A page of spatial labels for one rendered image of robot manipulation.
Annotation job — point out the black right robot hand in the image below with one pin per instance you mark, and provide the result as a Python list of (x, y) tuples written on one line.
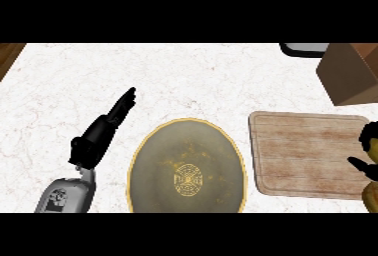
[(366, 136)]

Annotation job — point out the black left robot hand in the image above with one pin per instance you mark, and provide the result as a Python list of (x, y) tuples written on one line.
[(96, 140)]

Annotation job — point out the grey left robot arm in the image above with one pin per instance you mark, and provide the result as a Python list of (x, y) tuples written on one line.
[(67, 196)]

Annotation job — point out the pale wooden cutting board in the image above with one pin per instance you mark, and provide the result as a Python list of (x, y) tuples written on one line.
[(304, 153)]

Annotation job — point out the brown cardboard box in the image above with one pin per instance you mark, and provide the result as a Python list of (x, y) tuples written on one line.
[(349, 76)]

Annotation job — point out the olive plate with gold rim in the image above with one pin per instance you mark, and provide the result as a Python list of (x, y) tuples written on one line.
[(186, 166)]

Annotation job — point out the black and grey appliance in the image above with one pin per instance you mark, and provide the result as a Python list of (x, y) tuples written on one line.
[(304, 48)]

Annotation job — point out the brown wooden cabinet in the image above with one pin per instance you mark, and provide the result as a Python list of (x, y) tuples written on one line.
[(9, 55)]

